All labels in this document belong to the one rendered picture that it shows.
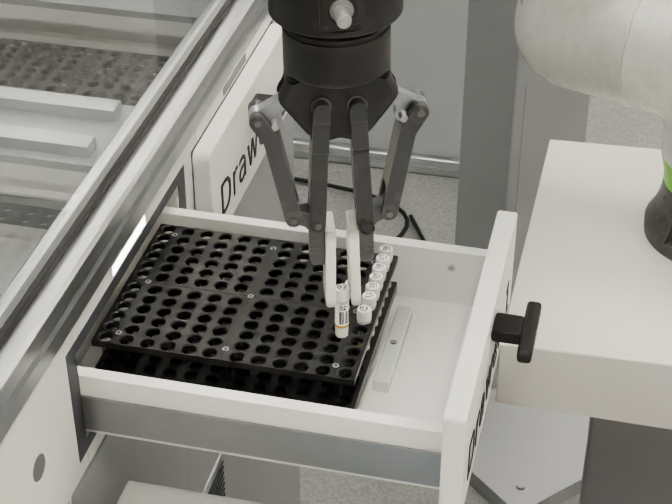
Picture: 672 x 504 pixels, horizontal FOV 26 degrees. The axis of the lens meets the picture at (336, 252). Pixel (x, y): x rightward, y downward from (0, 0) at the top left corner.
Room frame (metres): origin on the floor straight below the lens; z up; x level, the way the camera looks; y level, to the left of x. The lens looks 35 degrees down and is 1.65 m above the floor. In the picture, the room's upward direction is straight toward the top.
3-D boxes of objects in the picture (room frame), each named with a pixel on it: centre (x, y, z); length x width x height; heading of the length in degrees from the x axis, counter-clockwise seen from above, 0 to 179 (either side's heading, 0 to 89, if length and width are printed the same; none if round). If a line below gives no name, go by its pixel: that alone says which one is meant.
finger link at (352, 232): (0.91, -0.01, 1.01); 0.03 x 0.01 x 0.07; 5
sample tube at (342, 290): (0.90, 0.00, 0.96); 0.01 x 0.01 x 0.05
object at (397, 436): (1.00, 0.08, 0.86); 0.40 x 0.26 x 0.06; 77
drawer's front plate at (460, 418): (0.95, -0.12, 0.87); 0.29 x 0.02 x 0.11; 167
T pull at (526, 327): (0.95, -0.15, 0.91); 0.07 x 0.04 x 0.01; 167
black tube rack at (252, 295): (1.00, 0.07, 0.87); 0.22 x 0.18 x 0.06; 77
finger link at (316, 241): (0.90, 0.02, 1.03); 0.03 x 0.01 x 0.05; 95
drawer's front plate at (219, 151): (1.33, 0.10, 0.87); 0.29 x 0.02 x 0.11; 167
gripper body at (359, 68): (0.91, 0.00, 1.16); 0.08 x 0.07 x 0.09; 95
